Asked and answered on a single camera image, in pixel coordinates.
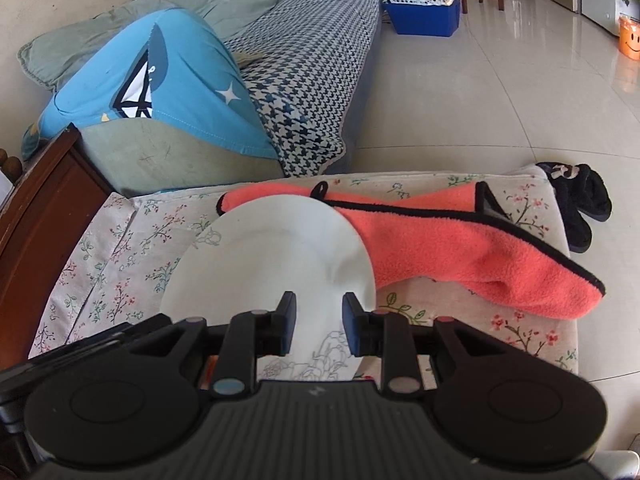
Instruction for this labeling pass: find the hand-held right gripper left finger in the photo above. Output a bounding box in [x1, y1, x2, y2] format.
[120, 291, 298, 402]

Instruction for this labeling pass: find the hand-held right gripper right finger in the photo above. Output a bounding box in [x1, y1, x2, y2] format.
[341, 292, 521, 397]

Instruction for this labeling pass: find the white plate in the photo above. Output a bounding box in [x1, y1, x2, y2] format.
[160, 194, 377, 376]

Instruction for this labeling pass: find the floral tablecloth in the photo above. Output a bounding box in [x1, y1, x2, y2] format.
[27, 170, 581, 391]

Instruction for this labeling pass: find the coral fleece towel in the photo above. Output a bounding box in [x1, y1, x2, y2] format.
[216, 180, 606, 321]

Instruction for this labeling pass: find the green sofa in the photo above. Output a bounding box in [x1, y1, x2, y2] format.
[75, 0, 386, 198]

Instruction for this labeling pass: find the black slipper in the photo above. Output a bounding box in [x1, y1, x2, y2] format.
[537, 161, 613, 223]
[555, 180, 593, 253]

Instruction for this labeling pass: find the houndstooth sofa cover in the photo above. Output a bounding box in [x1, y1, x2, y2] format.
[222, 0, 391, 178]

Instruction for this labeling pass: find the blue star print pillow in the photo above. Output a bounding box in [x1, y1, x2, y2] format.
[21, 8, 279, 161]

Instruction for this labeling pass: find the blue plastic bin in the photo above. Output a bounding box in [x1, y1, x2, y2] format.
[382, 0, 462, 37]

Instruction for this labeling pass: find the orange smiley bucket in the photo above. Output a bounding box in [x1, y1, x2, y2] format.
[618, 15, 640, 56]

